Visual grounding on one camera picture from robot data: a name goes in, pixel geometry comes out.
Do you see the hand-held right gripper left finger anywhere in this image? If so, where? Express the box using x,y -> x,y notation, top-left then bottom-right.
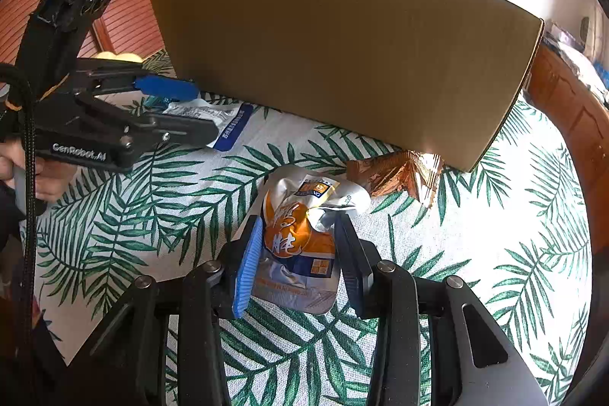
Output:
62,216 -> 267,406

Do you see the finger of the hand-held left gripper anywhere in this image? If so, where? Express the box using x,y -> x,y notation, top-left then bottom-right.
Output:
71,58 -> 201,101
86,94 -> 220,151

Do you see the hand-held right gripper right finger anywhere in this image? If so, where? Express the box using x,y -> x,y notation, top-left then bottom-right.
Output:
333,216 -> 549,406

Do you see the teal white snack packet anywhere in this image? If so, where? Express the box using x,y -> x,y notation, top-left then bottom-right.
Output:
143,94 -> 256,153

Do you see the white orange snack packet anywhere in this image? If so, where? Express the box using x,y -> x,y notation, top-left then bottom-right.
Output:
238,165 -> 371,315

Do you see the brown cardboard box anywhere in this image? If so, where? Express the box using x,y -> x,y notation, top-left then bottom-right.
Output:
149,0 -> 544,173

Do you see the person's left hand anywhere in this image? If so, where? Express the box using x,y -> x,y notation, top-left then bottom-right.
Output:
0,140 -> 65,203

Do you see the yellow plush toy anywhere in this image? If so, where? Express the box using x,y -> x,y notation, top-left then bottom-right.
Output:
95,51 -> 143,64

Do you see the green leaf print cloth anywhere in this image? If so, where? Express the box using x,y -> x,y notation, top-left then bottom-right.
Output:
21,49 -> 595,406

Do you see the copper foil snack packet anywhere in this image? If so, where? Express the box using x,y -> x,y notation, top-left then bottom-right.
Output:
346,149 -> 445,208

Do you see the long wooden cabinet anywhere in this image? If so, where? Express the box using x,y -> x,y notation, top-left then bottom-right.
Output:
521,42 -> 609,217

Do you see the folded patterned white cloth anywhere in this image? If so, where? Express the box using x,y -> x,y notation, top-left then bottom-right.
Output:
556,40 -> 609,103

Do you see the purple patterned box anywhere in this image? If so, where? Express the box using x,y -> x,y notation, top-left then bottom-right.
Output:
545,20 -> 579,50

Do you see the white desk fan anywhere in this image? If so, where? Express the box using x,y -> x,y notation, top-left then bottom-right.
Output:
581,16 -> 601,55

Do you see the black braided cable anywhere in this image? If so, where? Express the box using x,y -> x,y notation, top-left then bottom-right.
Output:
0,62 -> 40,340

